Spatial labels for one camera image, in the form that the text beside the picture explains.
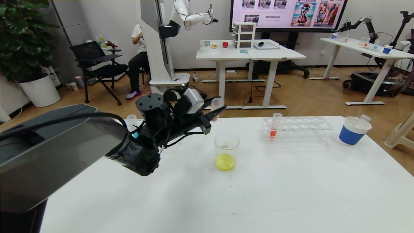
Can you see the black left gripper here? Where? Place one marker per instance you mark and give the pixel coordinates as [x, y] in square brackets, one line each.
[205, 124]

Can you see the red pigment test tube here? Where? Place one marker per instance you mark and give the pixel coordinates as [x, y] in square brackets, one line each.
[275, 127]
[217, 103]

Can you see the yellow pigment test tube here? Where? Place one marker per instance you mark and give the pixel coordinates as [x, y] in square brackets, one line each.
[365, 117]

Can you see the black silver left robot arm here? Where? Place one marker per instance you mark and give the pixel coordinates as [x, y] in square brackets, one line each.
[64, 155]

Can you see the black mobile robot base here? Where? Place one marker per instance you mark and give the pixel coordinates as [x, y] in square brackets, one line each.
[362, 82]

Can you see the black distant robot arm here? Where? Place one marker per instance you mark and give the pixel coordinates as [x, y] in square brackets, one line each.
[370, 26]

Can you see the clear glass beaker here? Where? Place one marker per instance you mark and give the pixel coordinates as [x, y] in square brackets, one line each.
[226, 160]

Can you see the blue pigment test tube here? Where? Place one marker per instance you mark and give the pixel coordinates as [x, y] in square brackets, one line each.
[131, 119]

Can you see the white standing desk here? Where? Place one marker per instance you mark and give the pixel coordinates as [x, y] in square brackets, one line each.
[223, 53]
[275, 53]

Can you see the red apple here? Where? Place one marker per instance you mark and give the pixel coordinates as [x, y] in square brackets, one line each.
[225, 44]

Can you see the white drawer organizer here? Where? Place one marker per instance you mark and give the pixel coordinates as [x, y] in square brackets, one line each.
[244, 35]

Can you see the white humanoid robot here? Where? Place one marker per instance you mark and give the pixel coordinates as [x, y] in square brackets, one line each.
[158, 48]

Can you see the grey flat tray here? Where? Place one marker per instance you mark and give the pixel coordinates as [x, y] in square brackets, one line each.
[270, 47]

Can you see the black display stand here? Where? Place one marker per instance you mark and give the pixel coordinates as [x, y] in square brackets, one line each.
[291, 66]

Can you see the person in white shirt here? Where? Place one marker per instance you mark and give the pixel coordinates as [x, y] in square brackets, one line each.
[137, 64]

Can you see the brown plush toy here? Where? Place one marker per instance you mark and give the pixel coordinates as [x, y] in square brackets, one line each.
[111, 44]

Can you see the green drink bottle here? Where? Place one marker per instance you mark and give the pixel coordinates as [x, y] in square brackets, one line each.
[102, 41]

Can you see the pink floor cup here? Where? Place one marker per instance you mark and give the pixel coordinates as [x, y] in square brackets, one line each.
[80, 82]

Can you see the black office chair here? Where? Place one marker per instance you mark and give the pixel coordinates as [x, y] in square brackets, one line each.
[87, 50]

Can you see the blue white paper cup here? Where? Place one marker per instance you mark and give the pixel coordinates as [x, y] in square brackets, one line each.
[352, 136]

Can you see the white floor cup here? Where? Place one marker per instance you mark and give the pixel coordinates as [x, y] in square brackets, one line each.
[73, 86]

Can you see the long white desk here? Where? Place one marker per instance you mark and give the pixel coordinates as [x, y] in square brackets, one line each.
[372, 51]

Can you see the white plant pot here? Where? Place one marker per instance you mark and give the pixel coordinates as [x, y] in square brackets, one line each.
[40, 90]

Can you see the green leafy plant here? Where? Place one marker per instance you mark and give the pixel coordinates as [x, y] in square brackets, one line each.
[22, 38]

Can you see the black tripod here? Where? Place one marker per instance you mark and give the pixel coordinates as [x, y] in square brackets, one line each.
[407, 14]

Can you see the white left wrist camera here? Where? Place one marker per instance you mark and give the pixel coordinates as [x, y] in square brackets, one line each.
[192, 100]

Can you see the large wall display screen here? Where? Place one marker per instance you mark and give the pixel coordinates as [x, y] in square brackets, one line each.
[288, 13]

